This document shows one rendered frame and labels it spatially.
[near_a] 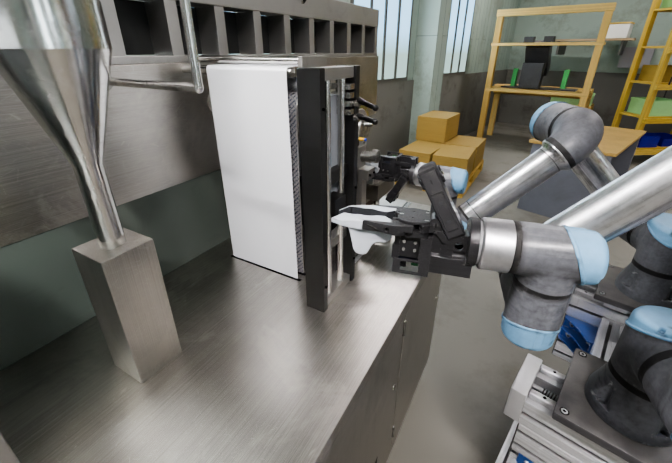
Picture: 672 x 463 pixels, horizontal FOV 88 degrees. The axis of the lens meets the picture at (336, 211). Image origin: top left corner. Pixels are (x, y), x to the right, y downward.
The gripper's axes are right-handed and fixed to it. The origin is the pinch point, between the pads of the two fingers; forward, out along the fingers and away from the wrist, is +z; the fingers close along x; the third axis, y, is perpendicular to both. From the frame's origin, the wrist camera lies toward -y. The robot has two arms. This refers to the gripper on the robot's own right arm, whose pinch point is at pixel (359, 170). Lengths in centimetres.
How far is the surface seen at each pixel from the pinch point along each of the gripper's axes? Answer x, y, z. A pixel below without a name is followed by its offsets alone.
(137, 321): 80, -6, 4
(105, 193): 78, 17, 7
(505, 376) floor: -43, -109, -63
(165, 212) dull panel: 54, -1, 31
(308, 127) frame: 49, 25, -12
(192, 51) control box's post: 62, 38, 1
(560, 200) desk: -258, -89, -85
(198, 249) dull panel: 46, -17, 31
